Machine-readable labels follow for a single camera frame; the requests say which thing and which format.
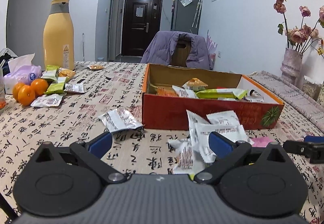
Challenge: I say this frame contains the pink snack pouch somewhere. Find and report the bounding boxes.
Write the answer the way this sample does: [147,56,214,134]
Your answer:
[252,136,275,148]

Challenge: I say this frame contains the long green snack pack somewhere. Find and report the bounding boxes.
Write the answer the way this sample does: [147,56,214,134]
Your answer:
[195,88,248,99]

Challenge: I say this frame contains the orange spicy strip snack pack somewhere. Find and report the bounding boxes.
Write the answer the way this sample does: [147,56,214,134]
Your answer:
[156,87,178,97]

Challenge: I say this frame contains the folded pink grey blanket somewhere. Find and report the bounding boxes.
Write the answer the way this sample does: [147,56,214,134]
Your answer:
[248,71,323,133]

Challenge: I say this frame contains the white snack sachet near oranges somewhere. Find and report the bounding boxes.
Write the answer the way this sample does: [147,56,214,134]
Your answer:
[30,93,65,108]

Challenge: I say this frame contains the white sachet by green bars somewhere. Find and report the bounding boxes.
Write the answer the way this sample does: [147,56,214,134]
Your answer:
[64,83,86,94]

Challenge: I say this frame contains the green snack bar lower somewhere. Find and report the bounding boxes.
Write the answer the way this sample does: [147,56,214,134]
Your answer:
[45,77,67,95]

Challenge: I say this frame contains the green snack bar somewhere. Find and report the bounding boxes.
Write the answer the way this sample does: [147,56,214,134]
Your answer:
[45,77,67,95]
[41,65,59,83]

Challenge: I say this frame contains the pink ceramic vase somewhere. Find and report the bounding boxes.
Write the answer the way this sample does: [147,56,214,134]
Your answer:
[280,48,303,85]

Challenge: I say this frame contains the right orange mandarin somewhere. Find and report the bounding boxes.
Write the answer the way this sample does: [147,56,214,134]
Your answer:
[30,78,49,97]

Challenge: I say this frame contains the orange mandarin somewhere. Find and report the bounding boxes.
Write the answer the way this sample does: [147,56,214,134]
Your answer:
[18,85,36,106]
[12,82,25,101]
[30,78,49,97]

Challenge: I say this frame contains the orange red cardboard box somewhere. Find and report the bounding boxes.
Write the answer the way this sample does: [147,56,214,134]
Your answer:
[142,64,285,130]

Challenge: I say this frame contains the small orange cracker packet far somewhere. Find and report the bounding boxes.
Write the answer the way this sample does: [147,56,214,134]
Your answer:
[87,64,105,70]

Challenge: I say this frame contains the front orange mandarin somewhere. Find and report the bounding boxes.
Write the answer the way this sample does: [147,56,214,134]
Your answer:
[18,85,36,106]

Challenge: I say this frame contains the yellow flower branches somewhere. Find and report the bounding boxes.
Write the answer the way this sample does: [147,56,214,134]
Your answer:
[316,38,324,58]

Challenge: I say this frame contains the green snack bar upper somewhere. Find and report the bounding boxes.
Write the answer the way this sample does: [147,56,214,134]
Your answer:
[41,65,59,83]

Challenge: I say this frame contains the left orange mandarin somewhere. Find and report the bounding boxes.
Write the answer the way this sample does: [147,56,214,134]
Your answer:
[12,82,25,101]

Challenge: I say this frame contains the dried pink rose bouquet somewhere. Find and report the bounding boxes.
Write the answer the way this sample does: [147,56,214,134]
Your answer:
[272,0,324,55]

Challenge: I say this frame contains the wooden chair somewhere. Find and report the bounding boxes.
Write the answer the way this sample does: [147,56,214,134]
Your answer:
[170,40,191,68]

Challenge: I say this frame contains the purple tissue pack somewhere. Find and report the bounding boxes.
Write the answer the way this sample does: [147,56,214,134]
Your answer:
[3,53,42,95]

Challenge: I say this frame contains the yellow thermos bottle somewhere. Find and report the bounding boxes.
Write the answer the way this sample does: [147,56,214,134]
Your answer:
[43,0,75,70]

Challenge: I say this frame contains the purple jacket on chair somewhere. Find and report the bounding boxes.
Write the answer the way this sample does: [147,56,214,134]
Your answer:
[141,31,213,70]

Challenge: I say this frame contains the dark entrance door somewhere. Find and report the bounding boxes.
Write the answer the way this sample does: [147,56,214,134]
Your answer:
[121,0,163,57]

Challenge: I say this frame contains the grey refrigerator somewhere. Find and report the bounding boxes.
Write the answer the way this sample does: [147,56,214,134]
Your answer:
[170,0,203,34]

